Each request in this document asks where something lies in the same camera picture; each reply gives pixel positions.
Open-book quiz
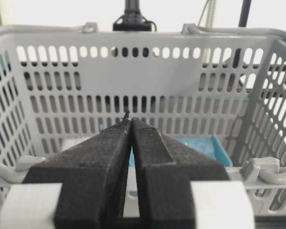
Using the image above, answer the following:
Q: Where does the black camera stand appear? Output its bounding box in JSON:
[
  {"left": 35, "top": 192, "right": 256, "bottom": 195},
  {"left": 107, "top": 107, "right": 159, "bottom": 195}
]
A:
[{"left": 112, "top": 0, "right": 157, "bottom": 32}]

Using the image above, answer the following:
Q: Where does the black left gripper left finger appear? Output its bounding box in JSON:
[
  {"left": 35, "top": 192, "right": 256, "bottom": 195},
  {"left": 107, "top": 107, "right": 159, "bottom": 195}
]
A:
[{"left": 23, "top": 119, "right": 131, "bottom": 229}]

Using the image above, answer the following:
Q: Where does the grey plastic shopping basket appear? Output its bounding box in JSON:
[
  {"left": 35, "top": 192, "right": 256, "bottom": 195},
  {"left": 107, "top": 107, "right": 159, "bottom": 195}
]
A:
[{"left": 0, "top": 22, "right": 286, "bottom": 219}]

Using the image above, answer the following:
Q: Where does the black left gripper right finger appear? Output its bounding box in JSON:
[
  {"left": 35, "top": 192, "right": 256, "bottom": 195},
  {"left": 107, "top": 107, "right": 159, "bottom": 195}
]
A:
[{"left": 131, "top": 118, "right": 229, "bottom": 229}]

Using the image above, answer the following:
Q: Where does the grey basket handle far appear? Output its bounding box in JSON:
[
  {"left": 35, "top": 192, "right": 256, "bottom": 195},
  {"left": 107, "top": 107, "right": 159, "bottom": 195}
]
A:
[{"left": 8, "top": 22, "right": 286, "bottom": 41}]

